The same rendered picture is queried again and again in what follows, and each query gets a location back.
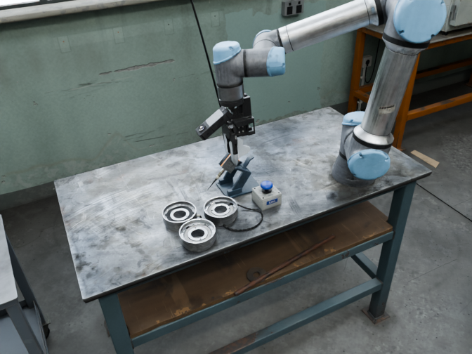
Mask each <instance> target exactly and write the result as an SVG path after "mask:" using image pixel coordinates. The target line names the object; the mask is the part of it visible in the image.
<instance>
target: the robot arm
mask: <svg viewBox="0 0 472 354"><path fill-rule="evenodd" d="M446 15H447V10H446V5H445V2H444V1H443V0H354V1H352V2H349V3H347V4H344V5H341V6H338V7H336V8H333V9H330V10H328V11H325V12H322V13H319V14H317V15H314V16H311V17H309V18H306V19H303V20H300V21H298V22H295V23H292V24H290V25H287V26H284V27H281V28H279V29H275V30H273V31H271V30H263V31H261V32H259V33H258V34H257V35H256V37H255V39H254V41H253V48H252V49H241V48H240V44H239V43H238V42H236V41H223V42H221V43H218V44H216V45H215V46H214V47H213V55H214V68H215V74H216V85H217V91H218V98H219V103H220V105H221V106H222V107H220V108H219V109H218V110H217V111H216V112H214V113H213V114H212V115H211V116H210V117H209V118H208V119H207V120H206V121H205V122H203V123H202V124H201V125H200V126H198V127H197V128H196V132H197V134H198V136H199V137H200V138H201V139H202V140H206V139H207V138H208V137H209V136H211V135H212V134H213V133H214V132H215V131H217V130H218V129H219V128H220V127H222V133H223V139H224V143H225V148H226V151H227V153H228V152H229V153H230V154H231V160H232V162H233V164H234V165H235V166H237V164H238V159H239V158H240V157H241V156H243V155H245V154H247V153H248V152H249V151H250V147H249V146H247V145H243V144H244V140H243V139H241V138H237V137H240V136H247V135H248V136H250V135H253V134H255V125H254V118H253V117H252V115H251V99H250V97H249V96H248V95H247V94H246V93H244V84H243V78H247V77H274V76H277V75H283V74H284V73H285V54H287V53H291V52H293V51H297V50H299V49H301V48H305V47H307V46H311V45H313V44H316V43H319V42H321V41H325V40H328V39H331V38H334V37H337V36H339V35H342V34H345V33H348V32H351V31H353V30H357V29H360V28H362V27H366V26H368V25H371V24H373V25H376V26H379V25H383V24H386V26H385V29H384V31H383V36H382V39H383V41H384V42H385V44H386V47H385V49H384V52H383V56H382V59H381V62H380V65H379V69H378V72H377V74H376V79H375V81H374V85H373V87H372V92H371V94H370V97H369V101H368V104H367V107H366V110H365V112H350V113H348V114H346V115H345V116H344V118H343V122H342V131H341V142H340V149H339V155H338V157H337V158H336V161H335V162H334V164H333V167H332V176H333V178H334V179H335V180H336V181H338V182H339V183H341V184H343V185H347V186H351V187H365V186H368V185H371V184H372V183H373V182H374V181H375V180H376V179H377V178H378V177H382V176H383V175H384V174H385V173H386V172H387V171H388V170H389V168H390V164H391V163H390V162H391V160H390V157H389V156H388V154H389V152H390V149H391V146H392V144H393V140H394V137H393V135H392V133H391V130H392V128H393V124H394V122H395V118H396V116H397V114H398V110H399V108H400V105H401V102H402V99H403V97H404V94H405V91H406V89H407V85H408V83H409V80H410V77H411V75H412V72H413V69H414V66H415V64H416V61H417V58H418V56H419V53H420V52H422V51H423V50H425V49H427V48H428V46H429V44H430V41H431V39H432V38H433V37H434V36H436V35H437V34H438V33H439V31H440V30H441V29H442V27H443V25H444V23H445V19H446ZM227 107H228V109H229V110H228V109H227ZM251 123H253V126H254V130H253V131H251V130H252V127H250V126H249V125H250V124H251Z"/></svg>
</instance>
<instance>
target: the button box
mask: <svg viewBox="0 0 472 354"><path fill-rule="evenodd" d="M252 199H253V201H254V202H255V203H256V204H257V205H258V207H259V208H260V209H261V210H262V211H265V210H266V209H270V208H273V207H276V206H279V205H281V204H282V193H281V192H280V191H279V190H278V189H277V188H276V187H275V186H273V187H272V188H271V189H269V190H268V191H265V190H264V189H262V188H261V186H258V187H255V188H252Z"/></svg>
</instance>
